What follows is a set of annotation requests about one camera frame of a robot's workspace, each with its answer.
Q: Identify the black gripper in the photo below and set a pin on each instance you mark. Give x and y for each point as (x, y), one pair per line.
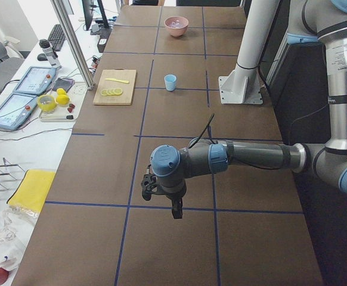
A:
(174, 196)

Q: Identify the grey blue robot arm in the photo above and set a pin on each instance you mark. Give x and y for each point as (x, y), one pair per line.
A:
(309, 22)

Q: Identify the light blue cup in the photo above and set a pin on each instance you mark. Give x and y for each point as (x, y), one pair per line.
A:
(170, 82)

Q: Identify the clear ice cubes pile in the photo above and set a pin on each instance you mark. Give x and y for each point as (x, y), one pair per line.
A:
(176, 24)

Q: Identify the lemon slices row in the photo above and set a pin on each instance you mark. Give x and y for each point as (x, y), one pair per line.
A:
(112, 92)

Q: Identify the wooden cutting board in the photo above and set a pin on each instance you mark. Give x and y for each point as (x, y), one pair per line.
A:
(128, 89)

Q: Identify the yellow plastic knife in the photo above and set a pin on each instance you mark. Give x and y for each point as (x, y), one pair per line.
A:
(117, 80)

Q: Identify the yellow cloth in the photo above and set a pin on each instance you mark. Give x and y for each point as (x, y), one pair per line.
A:
(33, 190)

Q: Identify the red strawberry on tray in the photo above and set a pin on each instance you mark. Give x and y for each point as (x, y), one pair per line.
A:
(70, 108)

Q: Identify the white tray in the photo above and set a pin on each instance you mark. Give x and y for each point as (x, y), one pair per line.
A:
(60, 114)

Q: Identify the yellow lemon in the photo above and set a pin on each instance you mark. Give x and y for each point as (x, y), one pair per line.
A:
(61, 91)
(62, 99)

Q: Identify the dark notebook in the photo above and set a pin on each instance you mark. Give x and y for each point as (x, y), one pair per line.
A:
(64, 83)

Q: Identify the yellow tape roll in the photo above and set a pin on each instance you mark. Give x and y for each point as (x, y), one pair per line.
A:
(46, 103)

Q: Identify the pink bowl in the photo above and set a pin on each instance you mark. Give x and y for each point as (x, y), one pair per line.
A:
(176, 32)

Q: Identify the lower blue teach pendant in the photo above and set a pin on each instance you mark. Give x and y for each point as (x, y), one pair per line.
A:
(16, 109)

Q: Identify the blue teach pendant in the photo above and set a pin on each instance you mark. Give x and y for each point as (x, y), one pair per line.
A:
(16, 109)
(36, 80)

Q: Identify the upper blue teach pendant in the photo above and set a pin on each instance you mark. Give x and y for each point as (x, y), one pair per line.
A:
(36, 80)

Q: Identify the black power strip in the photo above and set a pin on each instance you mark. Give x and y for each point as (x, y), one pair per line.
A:
(104, 36)

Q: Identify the clear water bottle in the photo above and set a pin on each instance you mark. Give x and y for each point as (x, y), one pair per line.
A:
(50, 54)

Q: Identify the black keyboard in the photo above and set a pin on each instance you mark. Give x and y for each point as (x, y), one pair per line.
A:
(57, 37)

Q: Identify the black computer monitor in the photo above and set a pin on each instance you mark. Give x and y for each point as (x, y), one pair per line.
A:
(88, 7)

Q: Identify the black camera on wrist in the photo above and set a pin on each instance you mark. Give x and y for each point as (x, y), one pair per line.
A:
(149, 186)

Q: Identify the white camera pole with base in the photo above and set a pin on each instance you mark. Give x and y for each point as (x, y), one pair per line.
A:
(242, 85)

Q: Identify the aluminium frame post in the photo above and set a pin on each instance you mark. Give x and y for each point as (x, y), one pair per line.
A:
(75, 48)

